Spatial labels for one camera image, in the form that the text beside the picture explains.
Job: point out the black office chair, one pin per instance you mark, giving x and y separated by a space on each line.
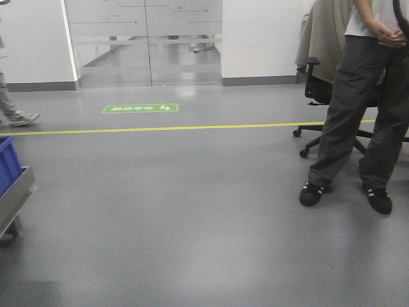
321 92

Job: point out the beige cloth cover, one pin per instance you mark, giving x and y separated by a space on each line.
322 37

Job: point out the person's clasped hands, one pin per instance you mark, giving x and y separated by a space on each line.
393 40

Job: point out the walking person at left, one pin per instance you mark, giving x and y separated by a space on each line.
16 118

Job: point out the frosted glass door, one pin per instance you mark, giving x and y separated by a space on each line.
128 43

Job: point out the dark blue bin upper left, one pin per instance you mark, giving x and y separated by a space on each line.
10 165

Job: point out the standing person in grey trousers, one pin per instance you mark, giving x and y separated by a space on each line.
364 65

